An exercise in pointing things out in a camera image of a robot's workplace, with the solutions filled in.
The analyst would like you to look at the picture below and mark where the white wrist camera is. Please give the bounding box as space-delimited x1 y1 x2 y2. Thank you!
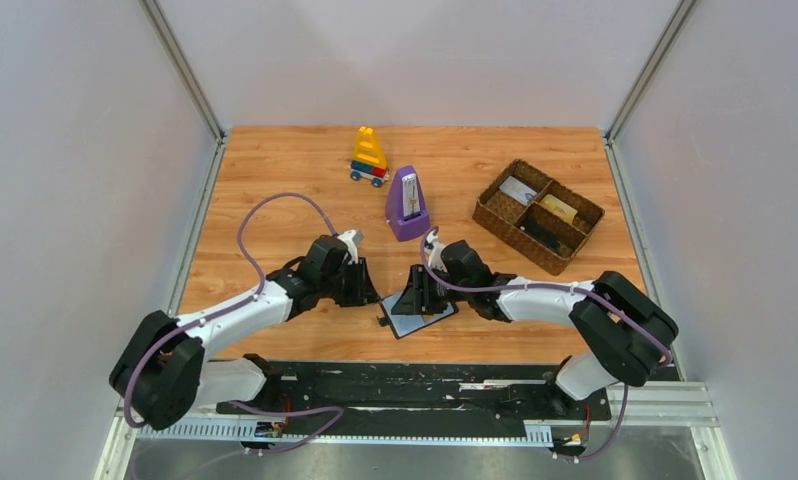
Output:
424 239 447 272
337 229 364 264

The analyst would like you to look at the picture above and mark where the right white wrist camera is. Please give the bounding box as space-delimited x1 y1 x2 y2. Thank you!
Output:
424 239 447 272

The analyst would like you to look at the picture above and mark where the colourful toy block car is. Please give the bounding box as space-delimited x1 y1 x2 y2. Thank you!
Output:
349 126 390 188

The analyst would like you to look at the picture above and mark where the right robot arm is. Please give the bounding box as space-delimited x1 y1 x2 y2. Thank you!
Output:
382 238 679 401

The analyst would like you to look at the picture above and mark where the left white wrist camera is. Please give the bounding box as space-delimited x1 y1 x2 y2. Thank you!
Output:
337 229 364 264

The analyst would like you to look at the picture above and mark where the purple metronome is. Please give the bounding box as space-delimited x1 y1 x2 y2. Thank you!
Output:
385 165 431 242

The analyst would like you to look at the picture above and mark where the black card holder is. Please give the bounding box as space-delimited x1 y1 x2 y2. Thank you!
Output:
378 293 459 339

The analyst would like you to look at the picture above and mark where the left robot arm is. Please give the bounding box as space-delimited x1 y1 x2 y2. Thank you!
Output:
109 230 380 430

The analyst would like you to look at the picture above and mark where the white card in basket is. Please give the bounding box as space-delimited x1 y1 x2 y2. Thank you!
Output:
498 176 538 206

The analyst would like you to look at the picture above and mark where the brown woven basket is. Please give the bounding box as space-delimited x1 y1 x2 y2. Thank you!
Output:
472 159 605 276

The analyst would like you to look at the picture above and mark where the yellow credit card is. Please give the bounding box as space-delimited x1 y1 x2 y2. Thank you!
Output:
539 194 578 225

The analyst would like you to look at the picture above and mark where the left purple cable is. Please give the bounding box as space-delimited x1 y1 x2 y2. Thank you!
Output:
123 192 339 429

